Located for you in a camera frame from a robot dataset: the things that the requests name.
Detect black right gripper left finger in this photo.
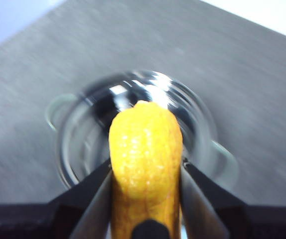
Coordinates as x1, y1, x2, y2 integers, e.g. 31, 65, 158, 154
0, 158, 113, 239

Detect yellow corn cob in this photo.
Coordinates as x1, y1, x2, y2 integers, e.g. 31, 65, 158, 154
108, 100, 184, 239

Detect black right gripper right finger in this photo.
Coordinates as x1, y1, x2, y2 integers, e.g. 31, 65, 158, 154
179, 158, 286, 239

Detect pale green electric steamer pot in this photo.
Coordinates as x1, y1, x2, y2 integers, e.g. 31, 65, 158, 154
44, 69, 240, 193

